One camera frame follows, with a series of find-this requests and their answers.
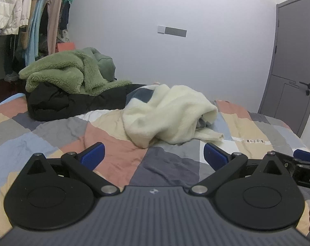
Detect patchwork bed quilt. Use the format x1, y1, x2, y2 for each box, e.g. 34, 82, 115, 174
0, 82, 310, 239

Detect grey wall switch panel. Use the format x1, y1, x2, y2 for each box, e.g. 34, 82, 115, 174
157, 26, 187, 37

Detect beige pink hanging trousers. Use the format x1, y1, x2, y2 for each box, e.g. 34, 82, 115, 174
46, 0, 62, 55

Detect light blue hanging garment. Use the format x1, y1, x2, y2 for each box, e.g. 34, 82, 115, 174
25, 0, 45, 66

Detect cream striped fleece sweater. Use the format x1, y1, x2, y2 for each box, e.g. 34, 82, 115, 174
122, 84, 224, 148

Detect red box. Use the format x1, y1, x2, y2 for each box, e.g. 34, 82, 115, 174
55, 42, 75, 52

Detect green fleece jacket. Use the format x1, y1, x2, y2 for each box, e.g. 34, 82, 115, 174
19, 47, 132, 96

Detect blue white hanging jacket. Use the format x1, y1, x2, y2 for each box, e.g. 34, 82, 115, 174
20, 0, 32, 27

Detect tan hanging coat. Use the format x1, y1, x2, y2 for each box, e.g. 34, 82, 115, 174
20, 0, 38, 50

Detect grey door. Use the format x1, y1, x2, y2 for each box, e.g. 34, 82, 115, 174
258, 0, 310, 136

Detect black coat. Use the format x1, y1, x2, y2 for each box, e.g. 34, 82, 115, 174
27, 82, 142, 122

